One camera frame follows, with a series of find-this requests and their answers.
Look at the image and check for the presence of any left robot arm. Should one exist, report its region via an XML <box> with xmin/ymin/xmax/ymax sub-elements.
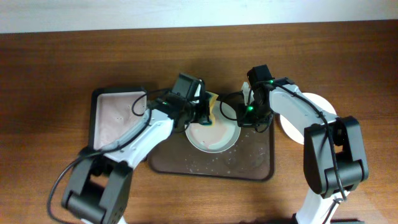
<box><xmin>61</xmin><ymin>73</ymin><xmax>217</xmax><ymax>224</ymax></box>

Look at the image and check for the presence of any small black tray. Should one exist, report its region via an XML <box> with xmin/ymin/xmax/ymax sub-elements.
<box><xmin>88</xmin><ymin>87</ymin><xmax>147</xmax><ymax>149</ymax></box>

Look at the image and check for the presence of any pale green plate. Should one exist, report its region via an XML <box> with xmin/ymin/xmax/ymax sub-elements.
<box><xmin>185</xmin><ymin>101</ymin><xmax>241</xmax><ymax>153</ymax></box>

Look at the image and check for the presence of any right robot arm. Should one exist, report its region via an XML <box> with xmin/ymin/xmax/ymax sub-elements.
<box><xmin>237</xmin><ymin>65</ymin><xmax>369</xmax><ymax>224</ymax></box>

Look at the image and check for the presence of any green yellow sponge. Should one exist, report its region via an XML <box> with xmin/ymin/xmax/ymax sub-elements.
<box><xmin>200</xmin><ymin>91</ymin><xmax>219</xmax><ymax>126</ymax></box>

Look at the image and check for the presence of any white plate front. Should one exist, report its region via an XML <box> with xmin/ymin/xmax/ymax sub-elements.
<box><xmin>279</xmin><ymin>93</ymin><xmax>336</xmax><ymax>145</ymax></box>

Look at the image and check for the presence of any large brown tray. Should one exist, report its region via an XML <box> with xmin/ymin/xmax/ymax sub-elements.
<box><xmin>147</xmin><ymin>90</ymin><xmax>275</xmax><ymax>182</ymax></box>

